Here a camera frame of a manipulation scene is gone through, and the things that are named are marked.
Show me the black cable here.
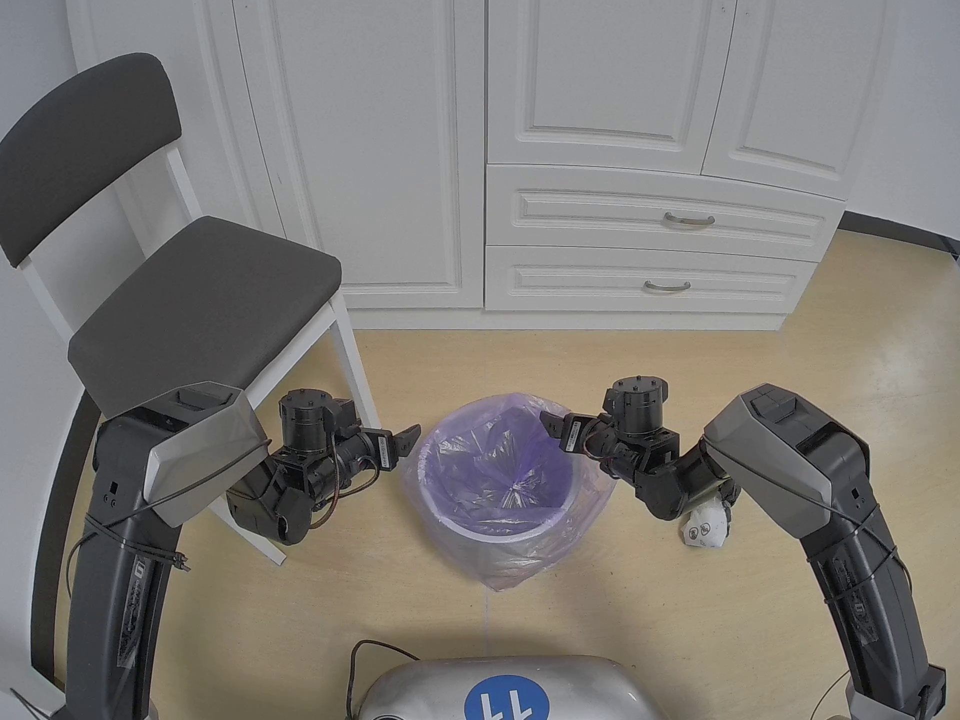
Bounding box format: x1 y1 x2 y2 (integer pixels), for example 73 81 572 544
817 668 852 720
345 639 421 714

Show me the crumpled white printed paper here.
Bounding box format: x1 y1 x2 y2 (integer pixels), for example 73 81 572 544
678 498 732 551

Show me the white trash bin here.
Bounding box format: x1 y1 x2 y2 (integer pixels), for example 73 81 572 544
420 402 582 570

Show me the white wardrobe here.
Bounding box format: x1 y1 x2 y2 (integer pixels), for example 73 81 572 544
63 0 901 336

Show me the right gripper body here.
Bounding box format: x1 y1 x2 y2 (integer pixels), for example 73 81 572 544
561 413 620 459

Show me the purple plastic bag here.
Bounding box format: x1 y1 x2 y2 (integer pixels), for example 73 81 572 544
414 393 620 593

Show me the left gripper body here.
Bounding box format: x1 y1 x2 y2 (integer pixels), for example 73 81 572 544
348 429 399 472

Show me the white chair dark grey seat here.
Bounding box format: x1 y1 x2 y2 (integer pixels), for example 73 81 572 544
0 53 384 568

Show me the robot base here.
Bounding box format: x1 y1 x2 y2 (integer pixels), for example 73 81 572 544
352 654 665 720

